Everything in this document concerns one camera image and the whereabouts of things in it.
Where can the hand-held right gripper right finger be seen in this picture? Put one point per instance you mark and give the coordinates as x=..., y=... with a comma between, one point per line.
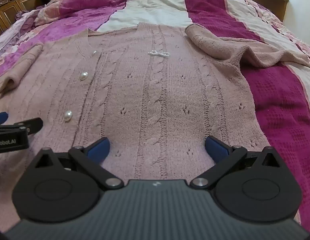
x=216, y=150

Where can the purple patchwork quilt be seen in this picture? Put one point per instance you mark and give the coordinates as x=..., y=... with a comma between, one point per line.
x=282, y=105

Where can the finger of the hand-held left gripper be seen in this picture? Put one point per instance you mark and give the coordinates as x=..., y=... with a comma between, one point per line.
x=1, y=117
x=30, y=125

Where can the pink knitted cardigan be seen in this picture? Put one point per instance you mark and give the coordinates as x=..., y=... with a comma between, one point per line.
x=157, y=92

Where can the carved wooden cabinet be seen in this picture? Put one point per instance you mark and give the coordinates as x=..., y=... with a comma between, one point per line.
x=10, y=10

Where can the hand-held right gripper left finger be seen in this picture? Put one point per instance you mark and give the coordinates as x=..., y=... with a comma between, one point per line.
x=100, y=150

